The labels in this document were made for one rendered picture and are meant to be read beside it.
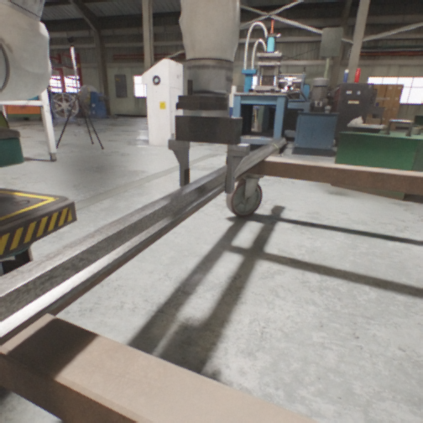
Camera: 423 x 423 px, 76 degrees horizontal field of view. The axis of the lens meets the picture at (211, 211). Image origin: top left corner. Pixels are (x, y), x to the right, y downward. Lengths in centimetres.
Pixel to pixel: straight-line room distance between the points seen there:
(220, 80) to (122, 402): 49
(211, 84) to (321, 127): 329
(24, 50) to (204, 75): 45
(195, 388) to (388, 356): 61
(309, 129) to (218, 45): 327
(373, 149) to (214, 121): 174
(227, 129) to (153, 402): 44
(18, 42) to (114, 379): 72
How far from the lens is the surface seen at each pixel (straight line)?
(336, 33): 685
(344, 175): 102
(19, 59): 83
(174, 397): 28
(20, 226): 61
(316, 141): 379
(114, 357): 31
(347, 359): 78
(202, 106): 50
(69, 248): 32
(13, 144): 75
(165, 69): 414
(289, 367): 72
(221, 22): 55
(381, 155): 219
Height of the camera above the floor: 53
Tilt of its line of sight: 20 degrees down
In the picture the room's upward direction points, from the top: 2 degrees clockwise
